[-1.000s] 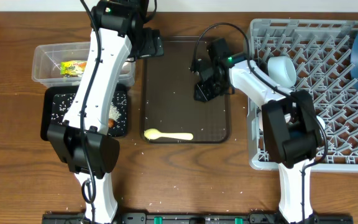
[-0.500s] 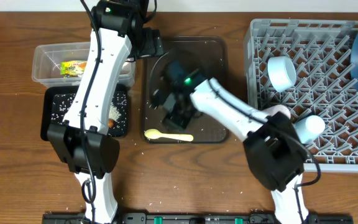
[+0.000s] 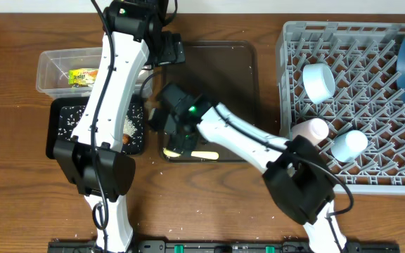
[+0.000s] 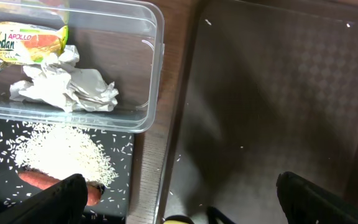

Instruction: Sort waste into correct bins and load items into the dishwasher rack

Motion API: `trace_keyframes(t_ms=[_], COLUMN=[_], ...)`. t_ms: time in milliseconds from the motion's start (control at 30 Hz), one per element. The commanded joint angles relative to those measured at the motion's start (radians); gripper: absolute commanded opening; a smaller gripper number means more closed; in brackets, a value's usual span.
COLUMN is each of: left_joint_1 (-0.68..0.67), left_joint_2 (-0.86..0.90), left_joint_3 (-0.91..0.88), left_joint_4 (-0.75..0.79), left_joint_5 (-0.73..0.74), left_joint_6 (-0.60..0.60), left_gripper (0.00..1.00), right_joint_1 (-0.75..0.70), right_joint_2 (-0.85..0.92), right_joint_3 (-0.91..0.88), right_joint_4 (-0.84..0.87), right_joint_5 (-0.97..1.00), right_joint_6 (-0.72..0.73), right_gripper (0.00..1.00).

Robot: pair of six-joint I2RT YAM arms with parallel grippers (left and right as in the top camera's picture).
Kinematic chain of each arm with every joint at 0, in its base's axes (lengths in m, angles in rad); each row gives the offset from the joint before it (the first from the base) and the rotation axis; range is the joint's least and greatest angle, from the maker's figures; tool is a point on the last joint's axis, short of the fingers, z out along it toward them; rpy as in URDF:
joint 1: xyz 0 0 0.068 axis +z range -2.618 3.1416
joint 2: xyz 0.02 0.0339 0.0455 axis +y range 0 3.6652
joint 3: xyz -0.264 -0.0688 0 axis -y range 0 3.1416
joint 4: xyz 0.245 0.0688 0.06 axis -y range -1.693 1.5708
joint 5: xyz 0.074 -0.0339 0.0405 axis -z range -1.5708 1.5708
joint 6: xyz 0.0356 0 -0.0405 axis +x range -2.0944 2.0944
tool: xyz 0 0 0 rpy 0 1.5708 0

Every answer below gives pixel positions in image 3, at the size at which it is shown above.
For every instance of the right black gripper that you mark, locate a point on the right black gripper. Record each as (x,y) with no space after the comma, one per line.
(184,147)

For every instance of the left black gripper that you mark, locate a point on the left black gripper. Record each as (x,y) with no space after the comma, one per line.
(174,51)

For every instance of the yellow plastic spoon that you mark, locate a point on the yellow plastic spoon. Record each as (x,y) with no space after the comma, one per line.
(204,155)

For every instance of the orange carrot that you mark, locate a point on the orange carrot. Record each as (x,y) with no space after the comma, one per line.
(125,139)

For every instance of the green yellow snack wrapper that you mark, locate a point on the green yellow snack wrapper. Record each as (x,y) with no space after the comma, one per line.
(82,76)

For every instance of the pink cup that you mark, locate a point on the pink cup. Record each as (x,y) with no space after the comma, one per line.
(314,130)

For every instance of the light blue rice bowl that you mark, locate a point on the light blue rice bowl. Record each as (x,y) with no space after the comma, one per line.
(318,82)

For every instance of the light blue cup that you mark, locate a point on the light blue cup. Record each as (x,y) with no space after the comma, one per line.
(347,147)

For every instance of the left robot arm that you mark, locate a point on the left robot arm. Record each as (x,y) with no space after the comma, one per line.
(92,158)

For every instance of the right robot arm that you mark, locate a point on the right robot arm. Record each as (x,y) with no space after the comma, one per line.
(297,178)

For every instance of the grey dishwasher rack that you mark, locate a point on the grey dishwasher rack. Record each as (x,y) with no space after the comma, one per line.
(363,59)

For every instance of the dark brown serving tray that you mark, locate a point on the dark brown serving tray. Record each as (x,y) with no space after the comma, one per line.
(225,71)

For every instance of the white rice pile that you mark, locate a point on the white rice pile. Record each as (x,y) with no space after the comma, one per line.
(133,126)

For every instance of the clear plastic bin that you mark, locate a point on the clear plastic bin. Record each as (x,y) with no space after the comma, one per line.
(53,71)

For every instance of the black tray bin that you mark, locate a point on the black tray bin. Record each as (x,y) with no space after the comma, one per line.
(56,106)

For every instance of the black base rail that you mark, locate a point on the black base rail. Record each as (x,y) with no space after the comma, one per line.
(161,246)

